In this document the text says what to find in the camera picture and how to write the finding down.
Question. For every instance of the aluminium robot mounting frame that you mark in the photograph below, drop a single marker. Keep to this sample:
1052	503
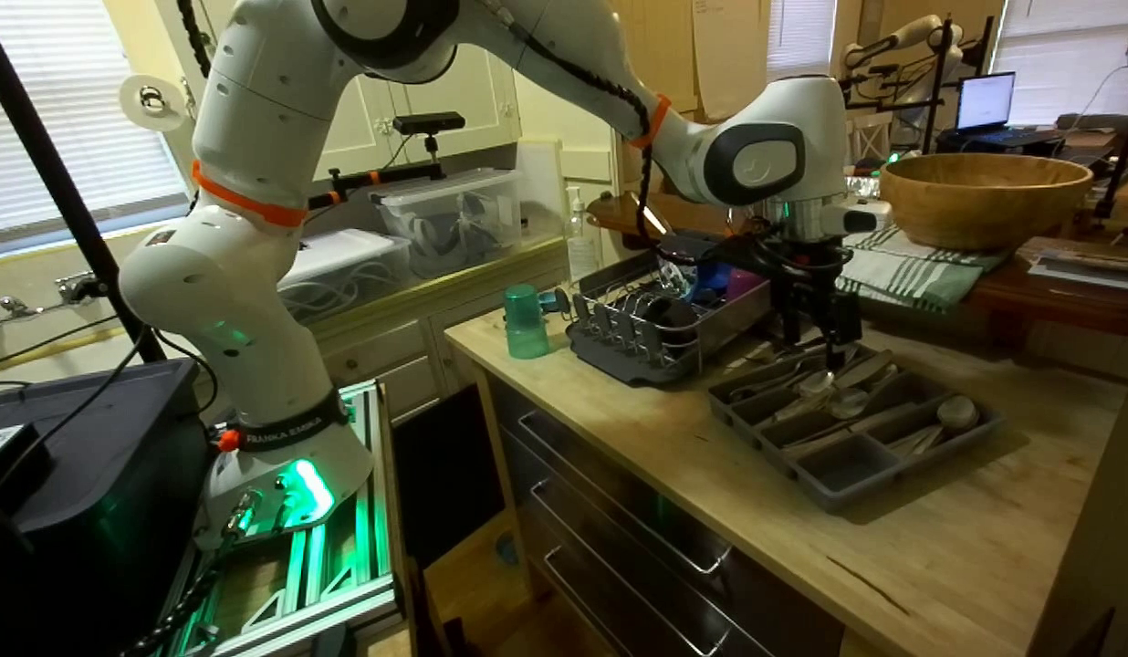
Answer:
346	569

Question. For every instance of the wooden drawer cabinet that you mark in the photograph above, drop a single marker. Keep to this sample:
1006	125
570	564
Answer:
611	512

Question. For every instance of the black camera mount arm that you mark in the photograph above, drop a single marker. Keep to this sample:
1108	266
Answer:
365	182

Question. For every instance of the wooden bowl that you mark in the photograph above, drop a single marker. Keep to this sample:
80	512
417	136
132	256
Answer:
986	207

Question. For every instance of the clear plastic storage bin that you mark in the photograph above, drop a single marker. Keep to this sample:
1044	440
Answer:
346	275
456	221

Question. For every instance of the green plastic cup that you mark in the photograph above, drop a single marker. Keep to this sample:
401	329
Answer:
526	327

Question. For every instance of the black tripod pole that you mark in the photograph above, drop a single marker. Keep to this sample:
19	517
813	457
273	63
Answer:
64	194

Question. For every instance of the green striped dish towel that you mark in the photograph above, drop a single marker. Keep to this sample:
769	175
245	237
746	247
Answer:
915	275

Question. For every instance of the grey plastic cutlery tray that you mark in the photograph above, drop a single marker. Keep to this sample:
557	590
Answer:
849	467

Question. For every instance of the black equipment box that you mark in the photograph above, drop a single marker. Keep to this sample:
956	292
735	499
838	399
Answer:
89	512

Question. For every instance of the open laptop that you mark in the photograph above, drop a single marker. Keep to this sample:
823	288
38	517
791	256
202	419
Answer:
986	101

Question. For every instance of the white window blind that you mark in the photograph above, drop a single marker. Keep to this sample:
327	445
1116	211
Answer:
1076	61
136	158

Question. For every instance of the white round disc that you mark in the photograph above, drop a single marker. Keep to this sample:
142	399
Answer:
154	101

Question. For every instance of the pink plastic cup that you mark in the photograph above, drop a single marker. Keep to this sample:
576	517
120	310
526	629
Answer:
746	287

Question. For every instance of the black stand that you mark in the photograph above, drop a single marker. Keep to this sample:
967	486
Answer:
1121	146

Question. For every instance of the cream drawer cabinet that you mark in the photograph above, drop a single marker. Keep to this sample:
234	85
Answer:
381	346

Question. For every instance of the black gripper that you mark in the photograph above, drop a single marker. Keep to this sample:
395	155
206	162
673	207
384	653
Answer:
813	287

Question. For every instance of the black stereo camera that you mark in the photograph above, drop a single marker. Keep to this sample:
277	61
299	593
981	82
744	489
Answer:
430	121

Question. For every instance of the dark wooden table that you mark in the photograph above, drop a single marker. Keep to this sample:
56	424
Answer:
1048	310

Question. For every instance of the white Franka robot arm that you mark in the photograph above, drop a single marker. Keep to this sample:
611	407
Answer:
273	146

